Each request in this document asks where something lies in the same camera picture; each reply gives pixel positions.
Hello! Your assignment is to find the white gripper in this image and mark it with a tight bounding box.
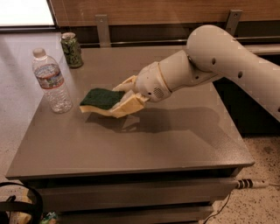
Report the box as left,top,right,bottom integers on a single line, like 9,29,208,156
110,62,172,118

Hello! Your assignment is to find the green and yellow sponge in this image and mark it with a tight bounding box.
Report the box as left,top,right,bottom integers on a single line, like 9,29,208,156
80,88,125,113

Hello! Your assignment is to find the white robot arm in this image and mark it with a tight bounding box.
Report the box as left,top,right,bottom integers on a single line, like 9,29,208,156
114,25,280,121

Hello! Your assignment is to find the clear plastic water bottle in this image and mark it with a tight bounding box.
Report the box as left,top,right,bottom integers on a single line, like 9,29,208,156
31,48,73,114

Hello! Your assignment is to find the grey drawer cabinet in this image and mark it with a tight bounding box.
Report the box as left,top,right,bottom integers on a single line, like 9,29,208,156
5,45,256,224

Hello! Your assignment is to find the green soda can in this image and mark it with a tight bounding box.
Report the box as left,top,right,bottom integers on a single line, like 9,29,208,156
60,32,83,68

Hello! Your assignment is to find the upper grey drawer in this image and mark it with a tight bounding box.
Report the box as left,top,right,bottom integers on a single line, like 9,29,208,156
38,178,237,212

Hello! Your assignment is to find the grey drawer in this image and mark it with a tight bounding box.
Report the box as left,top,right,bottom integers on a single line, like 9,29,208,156
38,178,237,212
59,206,213,224

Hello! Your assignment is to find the lower grey drawer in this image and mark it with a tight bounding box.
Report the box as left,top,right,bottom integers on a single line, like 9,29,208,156
59,206,213,224

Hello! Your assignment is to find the green packet on floor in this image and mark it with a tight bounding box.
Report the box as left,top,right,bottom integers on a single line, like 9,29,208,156
39,212,58,224

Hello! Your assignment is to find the left metal wall bracket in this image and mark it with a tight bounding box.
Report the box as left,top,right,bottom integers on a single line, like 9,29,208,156
95,14,111,48

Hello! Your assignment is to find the metal wall bracket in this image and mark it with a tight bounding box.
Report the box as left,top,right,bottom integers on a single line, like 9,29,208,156
95,14,111,48
225,10,242,36

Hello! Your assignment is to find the right metal wall bracket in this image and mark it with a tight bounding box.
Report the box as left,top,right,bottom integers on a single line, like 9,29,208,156
225,10,242,36

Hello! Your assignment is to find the black cable on floor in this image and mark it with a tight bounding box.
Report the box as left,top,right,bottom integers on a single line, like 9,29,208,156
201,191,232,224

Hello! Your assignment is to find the black and white striped handle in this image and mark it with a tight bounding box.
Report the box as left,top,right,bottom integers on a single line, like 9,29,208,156
236,178,269,189

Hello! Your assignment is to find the black bag strap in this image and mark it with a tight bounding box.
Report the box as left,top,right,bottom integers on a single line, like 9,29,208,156
0,182,44,224

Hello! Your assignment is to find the metal wall rail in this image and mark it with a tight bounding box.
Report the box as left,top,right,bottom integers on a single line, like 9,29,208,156
79,35,280,47

